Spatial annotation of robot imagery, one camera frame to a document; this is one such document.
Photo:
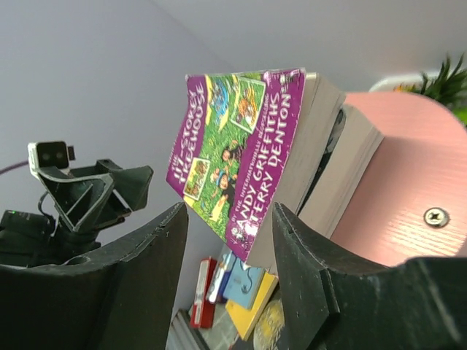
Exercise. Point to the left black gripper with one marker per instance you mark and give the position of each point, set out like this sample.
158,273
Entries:
72,212

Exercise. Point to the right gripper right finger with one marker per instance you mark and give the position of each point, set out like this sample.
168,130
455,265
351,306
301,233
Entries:
335,299

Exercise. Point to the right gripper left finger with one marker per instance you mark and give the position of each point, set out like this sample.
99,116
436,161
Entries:
119,296

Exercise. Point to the purple 117-Storey Treehouse book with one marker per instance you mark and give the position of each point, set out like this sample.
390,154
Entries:
249,140

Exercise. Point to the Little Women book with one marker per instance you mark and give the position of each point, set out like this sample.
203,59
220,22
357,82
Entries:
351,145

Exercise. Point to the black Moon and Sixpence book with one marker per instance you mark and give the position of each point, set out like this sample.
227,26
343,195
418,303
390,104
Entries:
270,332

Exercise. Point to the small red box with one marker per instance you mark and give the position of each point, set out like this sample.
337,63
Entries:
203,311

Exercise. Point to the yellow book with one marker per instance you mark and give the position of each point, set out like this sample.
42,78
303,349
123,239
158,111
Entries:
244,319

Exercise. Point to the light blue book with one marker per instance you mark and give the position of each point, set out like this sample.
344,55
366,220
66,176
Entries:
243,284

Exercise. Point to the small blue white box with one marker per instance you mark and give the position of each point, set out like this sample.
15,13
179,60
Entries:
220,278

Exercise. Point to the pink three-tier shelf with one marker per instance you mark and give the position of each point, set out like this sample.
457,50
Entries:
411,200

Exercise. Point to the green plant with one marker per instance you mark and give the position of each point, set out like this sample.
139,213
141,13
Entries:
448,87

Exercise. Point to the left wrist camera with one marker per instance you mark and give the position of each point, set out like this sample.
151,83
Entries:
49,154

